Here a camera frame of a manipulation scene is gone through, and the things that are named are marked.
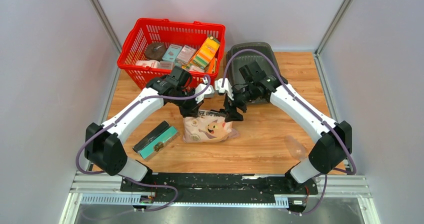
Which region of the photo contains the purple cable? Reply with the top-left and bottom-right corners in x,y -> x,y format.
75,74 -> 212,213
221,48 -> 358,216

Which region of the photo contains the dark grey litter box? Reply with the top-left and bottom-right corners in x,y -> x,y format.
226,42 -> 280,89

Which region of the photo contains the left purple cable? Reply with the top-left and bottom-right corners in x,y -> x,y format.
75,74 -> 212,213

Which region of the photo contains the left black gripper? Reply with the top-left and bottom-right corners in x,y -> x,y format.
170,88 -> 204,119

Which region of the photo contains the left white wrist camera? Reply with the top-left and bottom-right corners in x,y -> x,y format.
194,75 -> 215,104

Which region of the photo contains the teal and black box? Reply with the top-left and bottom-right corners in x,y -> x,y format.
132,121 -> 180,161

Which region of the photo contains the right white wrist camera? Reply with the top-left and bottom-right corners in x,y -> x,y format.
214,78 -> 234,101

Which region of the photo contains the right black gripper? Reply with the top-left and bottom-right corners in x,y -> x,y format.
224,83 -> 258,123

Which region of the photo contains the white pink packet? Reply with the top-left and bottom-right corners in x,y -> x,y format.
135,60 -> 160,69

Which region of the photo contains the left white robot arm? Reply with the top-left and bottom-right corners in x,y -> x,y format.
77,66 -> 211,192

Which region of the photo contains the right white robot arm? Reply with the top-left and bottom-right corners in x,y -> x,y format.
214,61 -> 352,194

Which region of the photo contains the black bag clip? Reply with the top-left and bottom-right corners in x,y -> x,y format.
199,109 -> 227,117

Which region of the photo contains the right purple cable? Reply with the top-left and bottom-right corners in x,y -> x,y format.
221,48 -> 358,216

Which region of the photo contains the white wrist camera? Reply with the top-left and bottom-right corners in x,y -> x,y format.
214,78 -> 234,101
194,75 -> 215,104

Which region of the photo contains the teal small box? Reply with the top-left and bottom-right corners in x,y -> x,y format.
162,44 -> 183,62

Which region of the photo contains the pink cat litter bag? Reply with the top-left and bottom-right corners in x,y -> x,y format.
182,110 -> 240,143

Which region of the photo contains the yellow orange carton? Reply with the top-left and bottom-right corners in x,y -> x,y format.
189,35 -> 221,70

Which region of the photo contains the clear plastic scoop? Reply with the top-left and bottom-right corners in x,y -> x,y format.
284,135 -> 308,161

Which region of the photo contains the brown round object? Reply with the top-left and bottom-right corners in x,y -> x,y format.
144,42 -> 167,61

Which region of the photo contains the red plastic shopping basket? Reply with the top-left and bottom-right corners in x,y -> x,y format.
117,18 -> 226,89

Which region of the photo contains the grey pink small box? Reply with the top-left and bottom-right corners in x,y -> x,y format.
175,45 -> 197,66

